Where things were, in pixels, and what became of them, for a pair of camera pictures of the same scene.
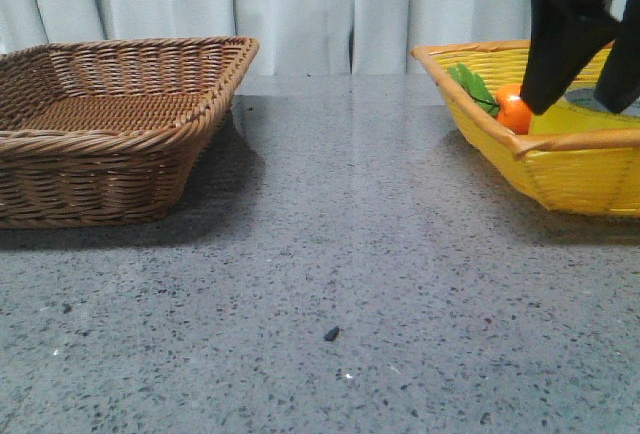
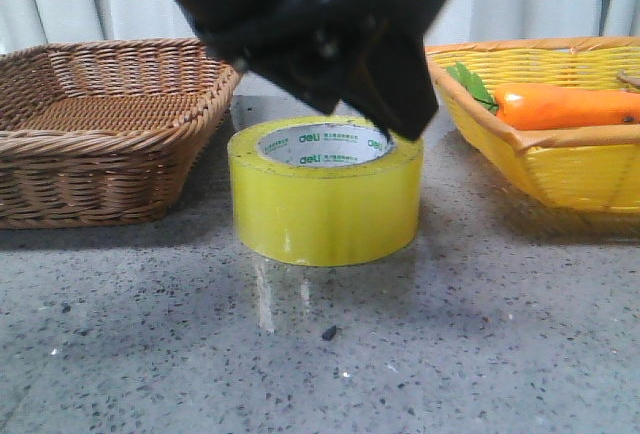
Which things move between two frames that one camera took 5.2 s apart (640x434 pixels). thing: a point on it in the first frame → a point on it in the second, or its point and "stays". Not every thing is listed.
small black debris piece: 331,334 stays
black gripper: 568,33 → 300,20
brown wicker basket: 104,131 stays
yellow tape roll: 565,116 → 325,191
